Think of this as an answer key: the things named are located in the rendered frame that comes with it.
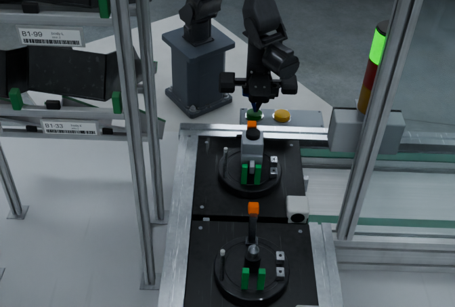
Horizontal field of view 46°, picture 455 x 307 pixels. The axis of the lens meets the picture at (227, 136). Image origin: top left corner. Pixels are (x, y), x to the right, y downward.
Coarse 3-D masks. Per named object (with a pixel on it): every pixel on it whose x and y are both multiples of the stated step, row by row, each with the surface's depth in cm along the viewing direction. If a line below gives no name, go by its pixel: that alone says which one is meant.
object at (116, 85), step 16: (32, 48) 83; (48, 48) 83; (64, 48) 83; (32, 64) 84; (48, 64) 84; (64, 64) 83; (80, 64) 83; (96, 64) 82; (112, 64) 84; (32, 80) 85; (48, 80) 84; (64, 80) 84; (80, 80) 83; (96, 80) 83; (112, 80) 86; (80, 96) 84; (96, 96) 84
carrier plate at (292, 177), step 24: (216, 144) 127; (240, 144) 127; (264, 144) 127; (288, 144) 127; (216, 168) 121; (288, 168) 122; (216, 192) 115; (288, 192) 116; (192, 216) 111; (216, 216) 111; (240, 216) 111; (264, 216) 111
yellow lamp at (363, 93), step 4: (364, 88) 88; (360, 92) 90; (364, 92) 88; (368, 92) 87; (360, 96) 90; (364, 96) 89; (368, 96) 88; (360, 100) 90; (364, 100) 89; (368, 100) 88; (360, 104) 90; (364, 104) 89; (360, 108) 91; (364, 108) 90; (364, 112) 90
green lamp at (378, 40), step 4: (376, 32) 82; (376, 36) 82; (380, 36) 81; (376, 40) 82; (380, 40) 81; (384, 40) 81; (372, 44) 83; (376, 44) 82; (380, 44) 82; (372, 48) 84; (376, 48) 82; (380, 48) 82; (372, 52) 84; (376, 52) 83; (380, 52) 82; (372, 56) 84; (376, 56) 83; (380, 56) 83; (372, 60) 84; (376, 60) 83
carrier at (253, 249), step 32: (192, 224) 109; (224, 224) 109; (288, 224) 109; (192, 256) 103; (224, 256) 92; (256, 256) 96; (288, 256) 104; (192, 288) 98; (224, 288) 96; (256, 288) 96; (288, 288) 98
